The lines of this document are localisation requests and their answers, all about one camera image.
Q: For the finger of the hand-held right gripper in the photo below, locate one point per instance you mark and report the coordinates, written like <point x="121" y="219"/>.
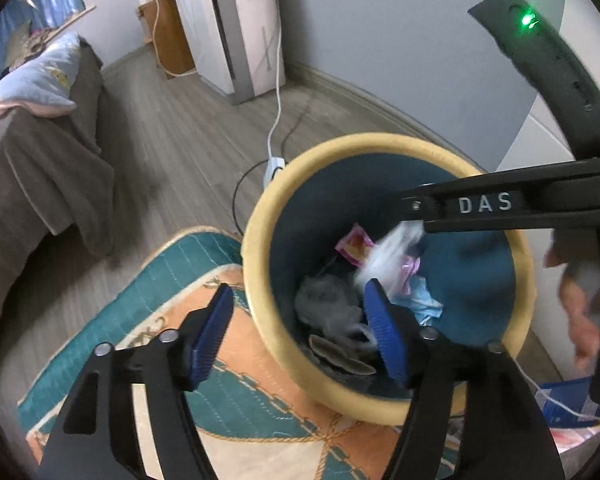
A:
<point x="427" y="215"/>
<point x="530" y="182"/>

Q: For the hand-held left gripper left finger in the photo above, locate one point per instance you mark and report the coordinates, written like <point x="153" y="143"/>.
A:
<point x="212" y="335"/>

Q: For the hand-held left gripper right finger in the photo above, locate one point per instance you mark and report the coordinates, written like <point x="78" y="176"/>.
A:
<point x="385" y="330"/>

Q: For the blue face mask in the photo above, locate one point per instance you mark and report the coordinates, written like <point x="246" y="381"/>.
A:
<point x="425" y="300"/>

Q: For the clear plastic bag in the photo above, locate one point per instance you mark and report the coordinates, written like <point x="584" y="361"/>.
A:
<point x="390" y="255"/>

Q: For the black plastic courier bag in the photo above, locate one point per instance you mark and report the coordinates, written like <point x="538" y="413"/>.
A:
<point x="325" y="305"/>

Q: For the pink candy wrapper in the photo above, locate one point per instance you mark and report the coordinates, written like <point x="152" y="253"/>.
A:
<point x="352" y="247"/>

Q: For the yellow rimmed teal bin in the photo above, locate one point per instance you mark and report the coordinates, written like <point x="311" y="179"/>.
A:
<point x="257" y="245"/>

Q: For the person's right hand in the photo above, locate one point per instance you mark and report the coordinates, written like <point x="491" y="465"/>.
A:
<point x="577" y="310"/>

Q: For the teal orange patterned mat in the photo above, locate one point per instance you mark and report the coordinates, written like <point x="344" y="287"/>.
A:
<point x="280" y="440"/>

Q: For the white power strip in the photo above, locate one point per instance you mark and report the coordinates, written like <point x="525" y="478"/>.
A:
<point x="274" y="170"/>

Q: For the blue paper bag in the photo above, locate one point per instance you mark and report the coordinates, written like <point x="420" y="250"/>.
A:
<point x="565" y="400"/>

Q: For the bed with blue quilt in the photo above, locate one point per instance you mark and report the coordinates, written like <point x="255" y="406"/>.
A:
<point x="40" y="175"/>

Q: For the white air purifier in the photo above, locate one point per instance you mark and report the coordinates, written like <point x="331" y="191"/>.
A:
<point x="215" y="25"/>

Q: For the wooden cabinet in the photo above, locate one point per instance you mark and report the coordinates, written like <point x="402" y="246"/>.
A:
<point x="172" y="40"/>

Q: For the blue printed quilt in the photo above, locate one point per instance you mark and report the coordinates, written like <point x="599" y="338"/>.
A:
<point x="35" y="80"/>

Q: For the wooden windowsill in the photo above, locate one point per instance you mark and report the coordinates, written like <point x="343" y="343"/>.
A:
<point x="75" y="17"/>

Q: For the brown cushion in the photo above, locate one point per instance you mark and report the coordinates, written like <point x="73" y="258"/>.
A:
<point x="19" y="37"/>

